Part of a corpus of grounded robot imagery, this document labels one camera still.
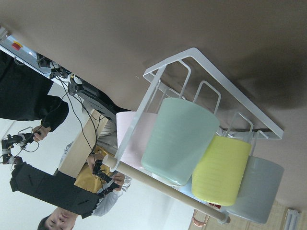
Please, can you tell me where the green cup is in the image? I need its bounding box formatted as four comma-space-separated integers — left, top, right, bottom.
142, 98, 220, 186

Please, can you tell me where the pink cup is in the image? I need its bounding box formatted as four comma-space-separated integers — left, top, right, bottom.
117, 111, 157, 169

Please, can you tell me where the yellow cup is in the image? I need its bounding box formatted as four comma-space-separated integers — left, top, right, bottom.
191, 136, 251, 206

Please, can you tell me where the grey cup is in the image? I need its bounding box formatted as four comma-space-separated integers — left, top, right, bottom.
225, 156, 284, 224

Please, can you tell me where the cardboard box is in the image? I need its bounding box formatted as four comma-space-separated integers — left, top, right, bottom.
58, 110, 108, 178

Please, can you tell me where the person in black clothes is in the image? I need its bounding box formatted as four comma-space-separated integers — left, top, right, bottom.
0, 51, 69, 142

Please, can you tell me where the person in grey shirt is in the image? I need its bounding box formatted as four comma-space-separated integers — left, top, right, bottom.
37, 119, 131, 230

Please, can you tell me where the red emergency stop button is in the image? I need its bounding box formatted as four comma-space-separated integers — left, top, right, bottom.
12, 41, 23, 51

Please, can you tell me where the white wire cup rack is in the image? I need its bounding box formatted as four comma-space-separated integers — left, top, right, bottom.
115, 47, 283, 161

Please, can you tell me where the wooden rack handle rod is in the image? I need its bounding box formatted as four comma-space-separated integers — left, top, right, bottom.
103, 156, 231, 224

